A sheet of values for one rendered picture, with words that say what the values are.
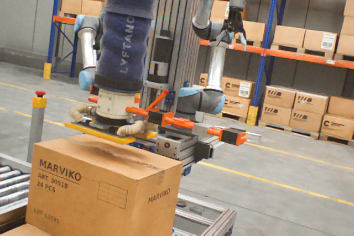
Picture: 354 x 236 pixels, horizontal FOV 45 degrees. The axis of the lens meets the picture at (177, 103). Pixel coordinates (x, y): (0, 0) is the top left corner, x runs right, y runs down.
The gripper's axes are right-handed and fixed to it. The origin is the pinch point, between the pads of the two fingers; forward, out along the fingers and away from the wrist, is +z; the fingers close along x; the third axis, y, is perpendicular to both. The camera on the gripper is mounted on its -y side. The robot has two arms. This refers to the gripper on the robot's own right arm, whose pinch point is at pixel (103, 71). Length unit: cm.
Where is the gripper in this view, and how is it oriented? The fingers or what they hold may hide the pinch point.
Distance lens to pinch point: 240.7
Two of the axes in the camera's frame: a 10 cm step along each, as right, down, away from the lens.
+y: 8.6, 2.1, -4.6
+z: -1.6, 9.8, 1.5
